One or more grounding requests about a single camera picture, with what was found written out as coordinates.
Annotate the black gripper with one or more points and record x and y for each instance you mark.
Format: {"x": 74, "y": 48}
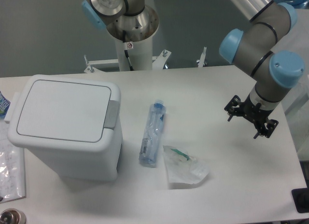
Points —
{"x": 254, "y": 114}

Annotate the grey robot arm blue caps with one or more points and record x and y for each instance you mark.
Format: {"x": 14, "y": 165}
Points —
{"x": 250, "y": 51}

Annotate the silver second robot arm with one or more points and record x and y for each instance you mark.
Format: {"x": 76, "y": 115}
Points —
{"x": 125, "y": 20}

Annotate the grey trash can push button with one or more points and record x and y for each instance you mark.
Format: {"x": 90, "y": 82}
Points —
{"x": 112, "y": 113}

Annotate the white plastic trash can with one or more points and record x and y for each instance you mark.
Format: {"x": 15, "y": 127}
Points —
{"x": 81, "y": 160}

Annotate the white trash can lid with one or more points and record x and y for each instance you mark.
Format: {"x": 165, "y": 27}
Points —
{"x": 63, "y": 111}

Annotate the clear plastic wrapper bag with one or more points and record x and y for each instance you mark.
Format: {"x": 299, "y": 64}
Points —
{"x": 183, "y": 169}

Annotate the black device at table edge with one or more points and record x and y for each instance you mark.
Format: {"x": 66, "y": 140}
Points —
{"x": 301, "y": 199}

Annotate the crushed clear plastic bottle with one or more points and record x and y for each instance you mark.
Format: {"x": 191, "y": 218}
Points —
{"x": 152, "y": 134}

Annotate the plastic-covered paper sheet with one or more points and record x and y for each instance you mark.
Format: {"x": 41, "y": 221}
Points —
{"x": 12, "y": 168}

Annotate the green blue package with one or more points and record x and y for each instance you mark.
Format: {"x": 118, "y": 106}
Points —
{"x": 4, "y": 105}

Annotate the round metal object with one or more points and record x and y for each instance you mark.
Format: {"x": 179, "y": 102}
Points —
{"x": 12, "y": 216}

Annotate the white pedestal base frame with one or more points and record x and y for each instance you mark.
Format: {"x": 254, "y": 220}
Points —
{"x": 158, "y": 63}

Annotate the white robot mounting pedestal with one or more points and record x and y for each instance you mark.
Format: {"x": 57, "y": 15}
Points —
{"x": 143, "y": 49}

